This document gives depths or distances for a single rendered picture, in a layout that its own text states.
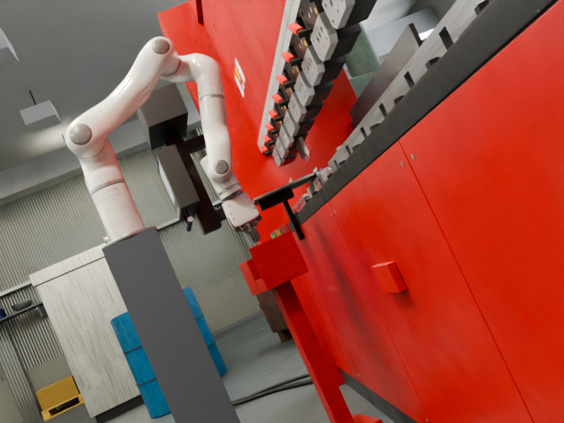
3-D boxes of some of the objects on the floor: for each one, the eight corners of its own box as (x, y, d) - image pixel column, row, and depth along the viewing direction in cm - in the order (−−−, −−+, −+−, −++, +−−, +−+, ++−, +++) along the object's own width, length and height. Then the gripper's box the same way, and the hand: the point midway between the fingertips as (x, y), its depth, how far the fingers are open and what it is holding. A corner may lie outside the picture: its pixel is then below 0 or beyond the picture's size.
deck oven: (188, 382, 633) (124, 234, 646) (91, 429, 613) (28, 274, 626) (189, 369, 763) (136, 246, 777) (110, 407, 743) (56, 279, 757)
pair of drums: (147, 425, 480) (102, 320, 487) (158, 400, 600) (122, 316, 608) (233, 383, 494) (189, 281, 501) (227, 367, 614) (191, 285, 621)
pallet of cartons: (126, 378, 1110) (116, 354, 1114) (120, 385, 1012) (109, 358, 1015) (53, 413, 1082) (42, 388, 1086) (39, 424, 984) (28, 396, 988)
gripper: (214, 201, 199) (241, 249, 198) (253, 182, 205) (279, 229, 204) (211, 206, 206) (236, 253, 205) (247, 187, 212) (273, 233, 211)
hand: (254, 236), depth 205 cm, fingers closed
